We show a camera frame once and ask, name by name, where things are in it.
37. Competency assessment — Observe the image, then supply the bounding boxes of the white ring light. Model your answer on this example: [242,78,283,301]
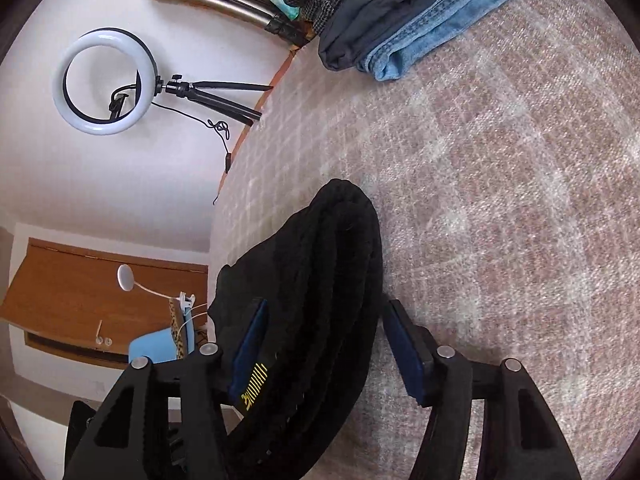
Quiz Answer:
[52,28,159,135]

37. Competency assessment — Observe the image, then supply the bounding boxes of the blue jeans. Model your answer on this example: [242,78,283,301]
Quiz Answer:
[356,0,560,82]

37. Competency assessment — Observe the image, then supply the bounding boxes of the black pants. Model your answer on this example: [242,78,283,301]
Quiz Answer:
[206,178,385,480]

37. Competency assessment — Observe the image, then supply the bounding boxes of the black cable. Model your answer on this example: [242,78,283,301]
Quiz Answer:
[150,101,234,207]

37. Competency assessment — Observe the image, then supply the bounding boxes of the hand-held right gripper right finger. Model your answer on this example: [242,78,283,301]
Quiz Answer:
[382,300,583,480]

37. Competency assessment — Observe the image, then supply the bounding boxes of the white clip-on lamp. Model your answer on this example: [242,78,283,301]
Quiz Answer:
[116,266,208,321]

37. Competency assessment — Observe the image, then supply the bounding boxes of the dark navy folded pants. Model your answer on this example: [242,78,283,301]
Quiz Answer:
[318,0,501,71]

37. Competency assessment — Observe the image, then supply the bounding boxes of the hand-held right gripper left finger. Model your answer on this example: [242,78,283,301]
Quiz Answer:
[64,299,270,480]

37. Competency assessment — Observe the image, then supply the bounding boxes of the pink checkered bed cover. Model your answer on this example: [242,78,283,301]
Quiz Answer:
[209,0,640,480]

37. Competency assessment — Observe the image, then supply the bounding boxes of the wooden door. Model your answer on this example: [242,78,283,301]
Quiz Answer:
[0,238,210,367]

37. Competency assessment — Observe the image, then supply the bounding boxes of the black tripod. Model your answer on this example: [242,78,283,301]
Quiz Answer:
[156,74,275,127]

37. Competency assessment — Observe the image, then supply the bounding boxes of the light blue chair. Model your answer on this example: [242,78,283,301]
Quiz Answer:
[128,327,182,365]

